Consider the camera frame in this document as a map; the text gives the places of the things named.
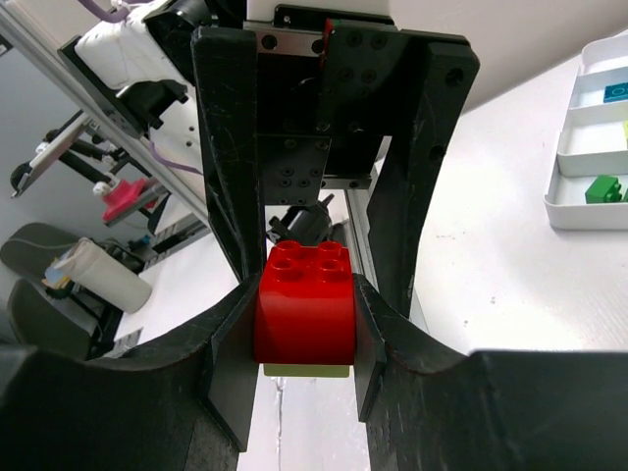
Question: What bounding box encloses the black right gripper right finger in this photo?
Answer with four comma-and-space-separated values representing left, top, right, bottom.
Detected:
353, 275, 627, 470

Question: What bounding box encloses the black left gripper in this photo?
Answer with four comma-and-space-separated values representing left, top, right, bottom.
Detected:
191, 4, 480, 316

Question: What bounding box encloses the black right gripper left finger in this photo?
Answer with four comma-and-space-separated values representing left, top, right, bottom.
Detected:
1, 276, 260, 470

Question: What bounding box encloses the yellow stack lego brick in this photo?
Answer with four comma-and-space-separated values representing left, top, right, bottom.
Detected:
263, 363, 350, 378

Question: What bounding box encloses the red stack lego brick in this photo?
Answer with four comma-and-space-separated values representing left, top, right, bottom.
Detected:
253, 240, 356, 366

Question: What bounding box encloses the small dark green lego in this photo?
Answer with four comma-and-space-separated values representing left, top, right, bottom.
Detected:
585, 175, 627, 204

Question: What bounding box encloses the blue lego brick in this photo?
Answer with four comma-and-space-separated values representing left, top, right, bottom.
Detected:
602, 82, 628, 103

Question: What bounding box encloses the white divided sorting tray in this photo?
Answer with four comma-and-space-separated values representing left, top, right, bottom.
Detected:
544, 32, 627, 231

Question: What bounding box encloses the aluminium front rail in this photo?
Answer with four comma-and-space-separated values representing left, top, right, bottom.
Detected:
0, 9, 428, 335

